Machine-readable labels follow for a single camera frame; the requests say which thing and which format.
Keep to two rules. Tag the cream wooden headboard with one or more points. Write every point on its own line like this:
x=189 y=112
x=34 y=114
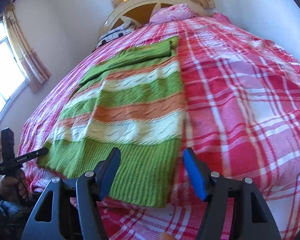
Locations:
x=140 y=7

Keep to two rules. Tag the person's left hand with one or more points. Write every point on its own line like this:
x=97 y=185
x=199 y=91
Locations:
x=7 y=187

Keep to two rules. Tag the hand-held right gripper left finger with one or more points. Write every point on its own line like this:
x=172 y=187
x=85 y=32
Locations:
x=107 y=170

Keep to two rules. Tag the green orange striped knit sweater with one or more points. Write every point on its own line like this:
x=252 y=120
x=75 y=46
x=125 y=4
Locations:
x=140 y=120

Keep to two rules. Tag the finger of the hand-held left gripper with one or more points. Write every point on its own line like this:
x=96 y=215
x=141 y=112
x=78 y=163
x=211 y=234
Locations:
x=38 y=152

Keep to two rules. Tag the white patterned pillow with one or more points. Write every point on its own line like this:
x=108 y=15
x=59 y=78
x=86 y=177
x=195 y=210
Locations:
x=115 y=33

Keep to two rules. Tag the beige floral side curtain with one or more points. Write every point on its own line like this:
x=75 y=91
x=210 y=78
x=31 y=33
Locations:
x=25 y=50

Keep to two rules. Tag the red plaid bed sheet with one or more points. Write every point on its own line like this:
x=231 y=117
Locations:
x=240 y=105

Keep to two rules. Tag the pink pillow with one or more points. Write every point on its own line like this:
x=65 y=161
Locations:
x=173 y=13

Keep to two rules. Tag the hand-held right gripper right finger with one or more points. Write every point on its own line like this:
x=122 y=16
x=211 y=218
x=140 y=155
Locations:
x=193 y=172

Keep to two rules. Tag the pink cloth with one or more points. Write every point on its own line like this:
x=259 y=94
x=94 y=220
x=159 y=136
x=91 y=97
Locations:
x=220 y=17

